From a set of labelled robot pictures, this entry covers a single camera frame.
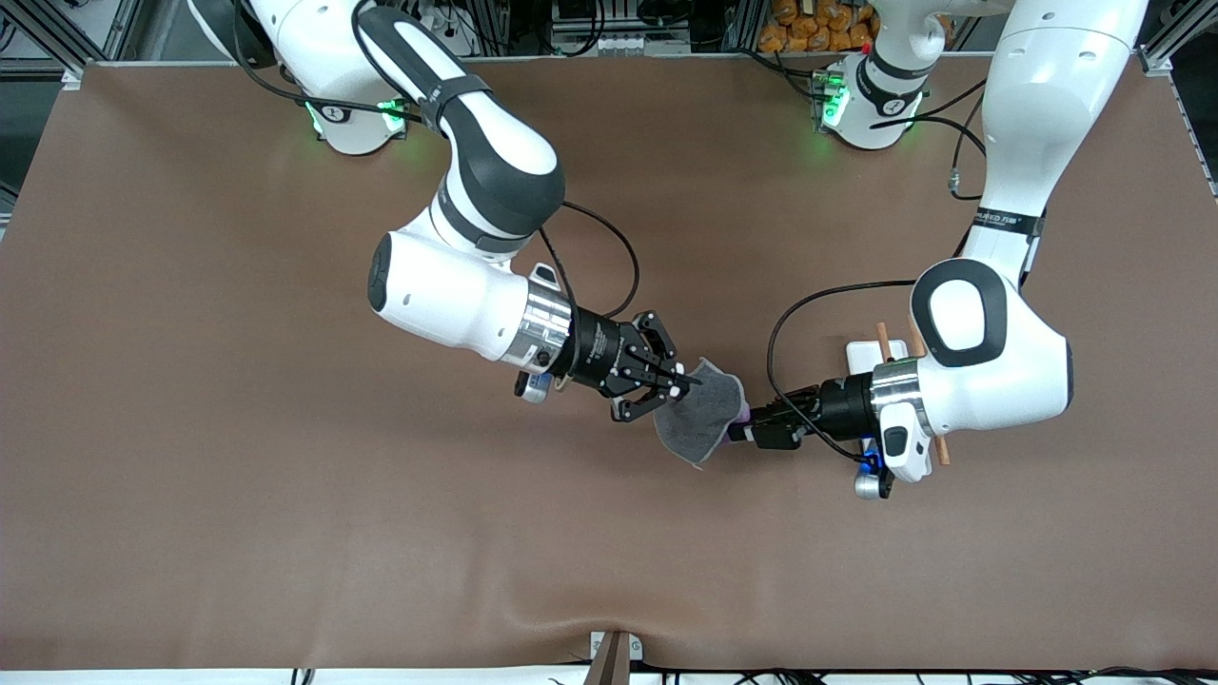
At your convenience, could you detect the grey and purple towel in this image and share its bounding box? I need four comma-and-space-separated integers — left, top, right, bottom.
653, 358, 753, 467

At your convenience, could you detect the white rack with wooden bars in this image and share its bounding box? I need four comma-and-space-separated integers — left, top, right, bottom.
846, 322, 951, 467

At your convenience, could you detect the brown table mat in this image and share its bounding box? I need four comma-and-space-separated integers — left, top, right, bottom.
0, 52, 1218, 672

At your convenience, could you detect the pile of orange packets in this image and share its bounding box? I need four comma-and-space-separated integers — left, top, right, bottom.
758, 0, 881, 54

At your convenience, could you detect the grey metal clamp bracket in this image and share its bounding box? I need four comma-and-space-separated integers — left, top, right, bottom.
590, 631, 644, 664

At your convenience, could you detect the brown wooden post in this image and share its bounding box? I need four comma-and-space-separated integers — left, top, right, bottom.
582, 633, 632, 685

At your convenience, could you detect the black equipment box with cables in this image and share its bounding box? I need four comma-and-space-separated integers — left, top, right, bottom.
550, 0, 734, 56

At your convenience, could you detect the aluminium frame profile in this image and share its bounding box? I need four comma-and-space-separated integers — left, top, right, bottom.
0, 0, 191, 88
1137, 0, 1218, 77

